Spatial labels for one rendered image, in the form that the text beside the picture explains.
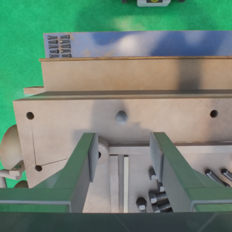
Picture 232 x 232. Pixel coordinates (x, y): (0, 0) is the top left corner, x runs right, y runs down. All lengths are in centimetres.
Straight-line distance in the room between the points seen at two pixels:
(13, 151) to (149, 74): 37
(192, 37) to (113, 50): 45
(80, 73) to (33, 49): 144
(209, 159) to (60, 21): 164
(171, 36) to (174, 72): 65
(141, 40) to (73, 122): 80
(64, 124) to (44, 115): 4
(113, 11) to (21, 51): 93
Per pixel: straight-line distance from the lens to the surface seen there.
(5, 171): 38
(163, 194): 34
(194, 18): 182
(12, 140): 47
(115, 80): 39
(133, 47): 100
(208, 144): 32
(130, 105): 27
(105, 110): 27
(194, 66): 43
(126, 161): 30
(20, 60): 188
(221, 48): 116
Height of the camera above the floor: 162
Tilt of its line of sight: 75 degrees down
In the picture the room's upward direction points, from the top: 177 degrees counter-clockwise
